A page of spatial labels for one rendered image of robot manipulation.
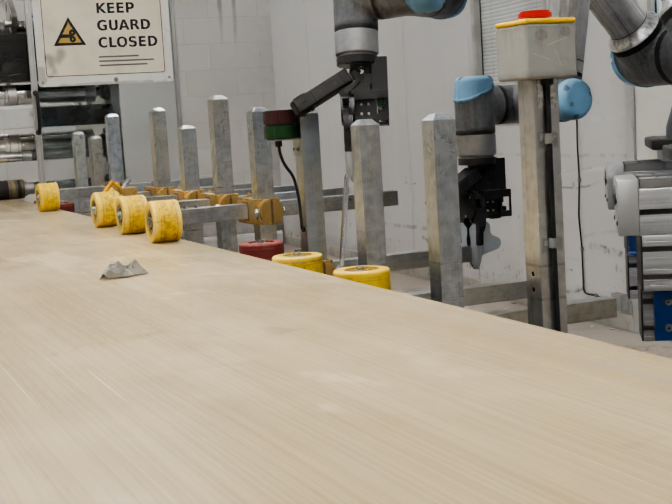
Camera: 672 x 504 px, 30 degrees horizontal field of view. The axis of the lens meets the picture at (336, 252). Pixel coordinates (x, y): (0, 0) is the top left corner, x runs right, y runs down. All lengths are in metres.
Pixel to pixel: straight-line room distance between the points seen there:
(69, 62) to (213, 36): 6.78
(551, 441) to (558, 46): 0.74
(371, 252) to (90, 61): 2.57
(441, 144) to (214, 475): 1.00
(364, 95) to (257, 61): 9.13
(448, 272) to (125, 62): 2.83
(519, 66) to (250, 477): 0.81
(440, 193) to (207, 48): 9.44
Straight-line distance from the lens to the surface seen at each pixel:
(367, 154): 1.97
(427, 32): 8.11
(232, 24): 11.20
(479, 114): 2.37
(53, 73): 4.40
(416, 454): 0.83
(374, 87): 2.14
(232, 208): 2.46
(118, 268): 1.92
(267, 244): 2.19
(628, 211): 2.04
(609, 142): 6.25
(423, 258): 2.34
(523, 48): 1.49
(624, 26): 2.62
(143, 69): 4.47
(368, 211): 1.97
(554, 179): 1.52
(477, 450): 0.83
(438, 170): 1.74
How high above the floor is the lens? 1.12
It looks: 6 degrees down
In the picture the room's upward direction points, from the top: 3 degrees counter-clockwise
